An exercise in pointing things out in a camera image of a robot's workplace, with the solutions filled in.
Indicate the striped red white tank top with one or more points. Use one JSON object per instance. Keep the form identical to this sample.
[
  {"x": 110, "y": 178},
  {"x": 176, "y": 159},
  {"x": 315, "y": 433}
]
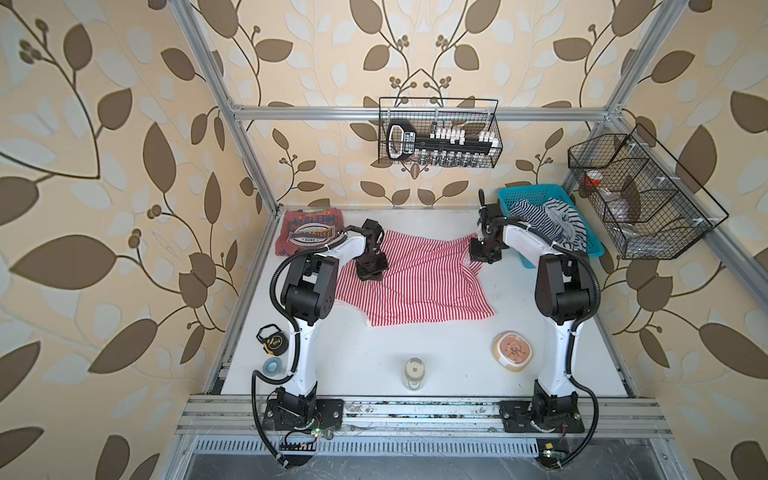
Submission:
[{"x": 427, "y": 281}]

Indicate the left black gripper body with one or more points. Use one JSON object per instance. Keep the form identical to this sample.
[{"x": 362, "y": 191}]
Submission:
[{"x": 373, "y": 266}]

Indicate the black wire basket right wall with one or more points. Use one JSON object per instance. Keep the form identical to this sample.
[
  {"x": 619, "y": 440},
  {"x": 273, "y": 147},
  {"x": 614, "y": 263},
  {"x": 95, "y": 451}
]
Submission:
[{"x": 653, "y": 204}]

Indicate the blue tape roll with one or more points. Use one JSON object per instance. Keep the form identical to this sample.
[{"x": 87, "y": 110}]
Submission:
[{"x": 272, "y": 367}]

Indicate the beige round container pink lid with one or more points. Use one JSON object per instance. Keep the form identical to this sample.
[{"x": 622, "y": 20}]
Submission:
[{"x": 512, "y": 351}]

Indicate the black wire basket wall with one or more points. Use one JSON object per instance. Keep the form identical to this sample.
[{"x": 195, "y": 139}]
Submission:
[
  {"x": 475, "y": 116},
  {"x": 653, "y": 204}
]

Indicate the teal plastic basket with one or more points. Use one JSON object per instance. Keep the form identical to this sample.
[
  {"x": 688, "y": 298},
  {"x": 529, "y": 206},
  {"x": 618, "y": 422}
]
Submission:
[{"x": 537, "y": 195}]

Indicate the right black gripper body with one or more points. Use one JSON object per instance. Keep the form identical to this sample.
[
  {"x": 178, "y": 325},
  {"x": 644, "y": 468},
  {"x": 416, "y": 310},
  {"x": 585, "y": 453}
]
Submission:
[{"x": 483, "y": 250}]

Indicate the navy white striped tank top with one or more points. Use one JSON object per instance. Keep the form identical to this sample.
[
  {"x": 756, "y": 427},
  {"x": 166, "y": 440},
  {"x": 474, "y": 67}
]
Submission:
[{"x": 555, "y": 219}]

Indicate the black wire basket back wall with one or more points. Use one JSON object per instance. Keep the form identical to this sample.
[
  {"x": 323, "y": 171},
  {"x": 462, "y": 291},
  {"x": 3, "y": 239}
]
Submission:
[{"x": 475, "y": 116}]

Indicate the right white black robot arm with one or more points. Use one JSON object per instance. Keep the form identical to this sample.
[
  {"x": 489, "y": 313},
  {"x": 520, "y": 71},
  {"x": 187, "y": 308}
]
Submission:
[{"x": 567, "y": 294}]

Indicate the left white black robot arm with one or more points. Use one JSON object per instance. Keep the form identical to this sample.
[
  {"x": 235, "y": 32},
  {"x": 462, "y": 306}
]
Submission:
[{"x": 303, "y": 291}]

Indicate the small clear jar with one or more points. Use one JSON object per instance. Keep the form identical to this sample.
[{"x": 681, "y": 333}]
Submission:
[{"x": 414, "y": 374}]

